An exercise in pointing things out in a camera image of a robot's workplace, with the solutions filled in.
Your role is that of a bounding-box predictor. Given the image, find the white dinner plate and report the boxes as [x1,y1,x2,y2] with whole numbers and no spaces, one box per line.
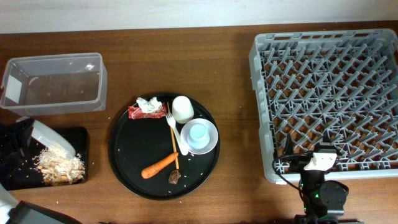
[31,119,76,159]

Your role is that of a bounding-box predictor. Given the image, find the rice and food scraps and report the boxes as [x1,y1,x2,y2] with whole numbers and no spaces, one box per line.
[32,145,86,186]

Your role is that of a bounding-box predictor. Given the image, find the brown food chunk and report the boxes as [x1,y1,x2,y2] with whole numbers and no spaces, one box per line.
[169,169,181,185]

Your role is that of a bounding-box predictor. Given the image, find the red snack wrapper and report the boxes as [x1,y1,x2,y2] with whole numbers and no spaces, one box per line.
[128,103,167,119]

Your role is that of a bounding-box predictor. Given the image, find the orange carrot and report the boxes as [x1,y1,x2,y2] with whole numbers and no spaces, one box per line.
[141,152,178,179]

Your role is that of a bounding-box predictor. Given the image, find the white tissue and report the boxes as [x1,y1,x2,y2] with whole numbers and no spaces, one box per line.
[136,97,162,114]

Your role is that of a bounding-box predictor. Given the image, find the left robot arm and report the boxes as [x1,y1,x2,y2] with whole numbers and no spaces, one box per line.
[1,118,78,224]

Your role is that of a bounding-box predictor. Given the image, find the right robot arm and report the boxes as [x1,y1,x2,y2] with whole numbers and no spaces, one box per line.
[282,134,349,223]

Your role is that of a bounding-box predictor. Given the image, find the grey dishwasher rack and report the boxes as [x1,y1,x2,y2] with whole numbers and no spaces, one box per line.
[249,29,397,184]

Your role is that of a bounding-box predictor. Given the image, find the black rectangular tray bin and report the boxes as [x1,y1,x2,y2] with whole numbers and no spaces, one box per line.
[1,127,90,190]

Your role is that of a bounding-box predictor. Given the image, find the white small bowl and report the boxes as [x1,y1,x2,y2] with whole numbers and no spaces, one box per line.
[180,118,219,155]

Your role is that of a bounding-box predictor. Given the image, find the clear plastic bin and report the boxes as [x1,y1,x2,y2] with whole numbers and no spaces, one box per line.
[1,53,108,116]

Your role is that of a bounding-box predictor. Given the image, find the light blue cup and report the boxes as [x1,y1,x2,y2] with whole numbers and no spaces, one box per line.
[187,123,210,149]

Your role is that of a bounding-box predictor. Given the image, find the wooden chopstick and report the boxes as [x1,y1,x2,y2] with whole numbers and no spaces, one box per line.
[167,102,180,170]

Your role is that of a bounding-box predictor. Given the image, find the white cup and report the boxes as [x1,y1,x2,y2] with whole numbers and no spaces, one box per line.
[172,96,194,124]

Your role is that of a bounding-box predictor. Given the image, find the white plastic fork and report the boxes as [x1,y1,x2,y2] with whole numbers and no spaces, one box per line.
[166,113,188,156]

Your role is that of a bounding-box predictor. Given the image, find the round black serving tray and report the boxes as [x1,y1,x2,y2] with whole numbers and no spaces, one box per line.
[108,111,221,200]

